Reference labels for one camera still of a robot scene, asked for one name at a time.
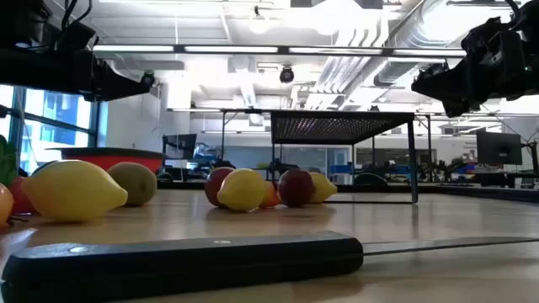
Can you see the dark red apple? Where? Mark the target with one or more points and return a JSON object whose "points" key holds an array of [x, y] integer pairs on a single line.
{"points": [[295, 187], [212, 185]]}

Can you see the black round overhead camera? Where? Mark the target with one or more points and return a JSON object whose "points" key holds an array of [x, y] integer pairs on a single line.
{"points": [[286, 76]]}

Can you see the black aluminium table frame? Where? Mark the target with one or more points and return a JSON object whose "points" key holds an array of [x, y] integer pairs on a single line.
{"points": [[463, 193]]}

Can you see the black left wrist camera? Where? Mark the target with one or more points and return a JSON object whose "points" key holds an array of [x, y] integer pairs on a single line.
{"points": [[78, 35]]}

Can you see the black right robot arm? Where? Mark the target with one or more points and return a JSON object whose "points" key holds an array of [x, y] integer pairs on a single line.
{"points": [[530, 14]]}

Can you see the artificial green striped plant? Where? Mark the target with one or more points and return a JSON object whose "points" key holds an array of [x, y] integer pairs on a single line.
{"points": [[6, 164]]}

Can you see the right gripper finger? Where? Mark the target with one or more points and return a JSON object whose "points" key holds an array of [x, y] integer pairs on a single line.
{"points": [[446, 88]]}

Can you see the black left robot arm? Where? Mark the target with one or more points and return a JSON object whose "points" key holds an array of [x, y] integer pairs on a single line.
{"points": [[21, 21]]}

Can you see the red strawberry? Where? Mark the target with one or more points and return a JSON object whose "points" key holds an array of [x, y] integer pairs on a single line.
{"points": [[21, 198]]}

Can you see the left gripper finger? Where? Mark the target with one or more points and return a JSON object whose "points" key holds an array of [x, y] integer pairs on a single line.
{"points": [[122, 82]]}

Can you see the yellow lemon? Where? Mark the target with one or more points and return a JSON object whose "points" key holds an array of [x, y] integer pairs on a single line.
{"points": [[325, 187], [71, 193], [242, 189]]}

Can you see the black perforated metal shelf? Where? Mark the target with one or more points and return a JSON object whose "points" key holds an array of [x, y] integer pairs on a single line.
{"points": [[337, 126]]}

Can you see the small orange peach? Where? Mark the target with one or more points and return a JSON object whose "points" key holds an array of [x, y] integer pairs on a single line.
{"points": [[271, 197]]}

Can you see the round ceiling lamp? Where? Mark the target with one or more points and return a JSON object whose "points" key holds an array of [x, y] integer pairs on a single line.
{"points": [[259, 24]]}

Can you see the red collapsible bowl grey rim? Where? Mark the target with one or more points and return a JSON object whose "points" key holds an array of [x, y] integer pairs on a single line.
{"points": [[109, 160]]}

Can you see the orange red pear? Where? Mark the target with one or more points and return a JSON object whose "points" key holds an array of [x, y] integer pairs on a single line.
{"points": [[4, 204]]}

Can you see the green kiwi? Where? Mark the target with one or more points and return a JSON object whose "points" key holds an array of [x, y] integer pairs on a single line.
{"points": [[137, 183]]}

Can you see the black computer monitor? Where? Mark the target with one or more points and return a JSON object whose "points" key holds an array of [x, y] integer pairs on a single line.
{"points": [[181, 145], [499, 147]]}

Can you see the overhead light bar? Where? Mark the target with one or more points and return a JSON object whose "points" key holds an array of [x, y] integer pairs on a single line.
{"points": [[135, 48]]}

